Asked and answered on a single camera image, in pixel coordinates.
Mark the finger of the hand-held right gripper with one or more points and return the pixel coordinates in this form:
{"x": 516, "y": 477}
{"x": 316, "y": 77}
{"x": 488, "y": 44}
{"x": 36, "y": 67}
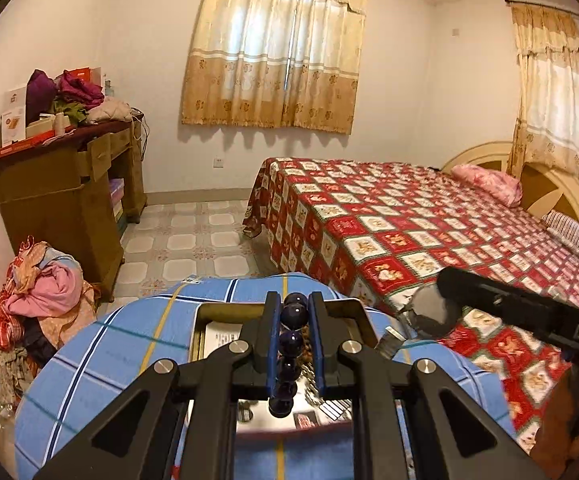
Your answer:
{"x": 489, "y": 292}

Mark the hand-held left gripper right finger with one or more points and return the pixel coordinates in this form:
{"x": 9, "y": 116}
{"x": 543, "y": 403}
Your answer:
{"x": 319, "y": 360}

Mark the printed paper sheet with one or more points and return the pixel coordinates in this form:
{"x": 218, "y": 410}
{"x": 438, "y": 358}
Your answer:
{"x": 219, "y": 340}

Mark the blue checked tablecloth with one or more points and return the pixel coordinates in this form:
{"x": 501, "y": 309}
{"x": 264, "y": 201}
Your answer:
{"x": 94, "y": 360}

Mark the cream wooden headboard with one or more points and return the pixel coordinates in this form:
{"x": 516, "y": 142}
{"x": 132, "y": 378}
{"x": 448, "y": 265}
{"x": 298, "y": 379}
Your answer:
{"x": 484, "y": 156}

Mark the pile of clothes on floor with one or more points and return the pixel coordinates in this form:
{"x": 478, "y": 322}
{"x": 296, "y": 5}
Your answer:
{"x": 44, "y": 290}

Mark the brown wooden desk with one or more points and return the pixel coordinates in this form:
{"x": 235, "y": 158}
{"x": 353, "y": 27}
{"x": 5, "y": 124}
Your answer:
{"x": 54, "y": 200}

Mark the wide beige patterned curtain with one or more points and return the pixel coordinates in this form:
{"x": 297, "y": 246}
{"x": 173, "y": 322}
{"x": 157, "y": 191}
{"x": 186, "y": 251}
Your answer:
{"x": 269, "y": 50}

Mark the pink tin box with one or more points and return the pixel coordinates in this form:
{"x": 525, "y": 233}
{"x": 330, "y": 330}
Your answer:
{"x": 229, "y": 311}

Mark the white cup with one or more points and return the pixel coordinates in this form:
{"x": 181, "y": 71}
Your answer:
{"x": 60, "y": 124}

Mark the narrow beige patterned curtain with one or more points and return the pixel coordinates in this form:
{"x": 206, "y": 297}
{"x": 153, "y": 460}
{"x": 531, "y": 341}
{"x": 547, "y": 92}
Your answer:
{"x": 552, "y": 90}

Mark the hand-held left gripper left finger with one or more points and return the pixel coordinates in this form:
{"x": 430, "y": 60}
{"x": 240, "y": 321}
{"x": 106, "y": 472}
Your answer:
{"x": 271, "y": 360}

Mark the striped pillow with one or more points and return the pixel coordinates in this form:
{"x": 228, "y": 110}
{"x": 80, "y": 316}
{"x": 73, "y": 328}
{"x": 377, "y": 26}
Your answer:
{"x": 567, "y": 227}

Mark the person's brown clothing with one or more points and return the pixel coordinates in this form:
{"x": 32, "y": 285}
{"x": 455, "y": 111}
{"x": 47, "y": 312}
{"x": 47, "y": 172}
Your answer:
{"x": 569, "y": 425}

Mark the silver wristwatch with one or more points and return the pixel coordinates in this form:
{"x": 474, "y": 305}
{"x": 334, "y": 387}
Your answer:
{"x": 434, "y": 310}

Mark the pink pillow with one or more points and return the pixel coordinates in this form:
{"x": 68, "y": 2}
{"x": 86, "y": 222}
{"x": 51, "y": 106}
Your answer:
{"x": 489, "y": 185}

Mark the white carton box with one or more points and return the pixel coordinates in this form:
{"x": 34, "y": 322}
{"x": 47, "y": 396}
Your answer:
{"x": 13, "y": 120}

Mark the bed with red quilt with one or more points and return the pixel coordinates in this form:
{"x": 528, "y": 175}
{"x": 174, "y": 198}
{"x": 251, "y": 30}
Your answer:
{"x": 369, "y": 210}

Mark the pile of clothes on desk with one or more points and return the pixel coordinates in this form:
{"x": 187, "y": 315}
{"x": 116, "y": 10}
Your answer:
{"x": 79, "y": 92}

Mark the flat red box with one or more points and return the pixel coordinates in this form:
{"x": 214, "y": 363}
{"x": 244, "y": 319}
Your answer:
{"x": 14, "y": 149}

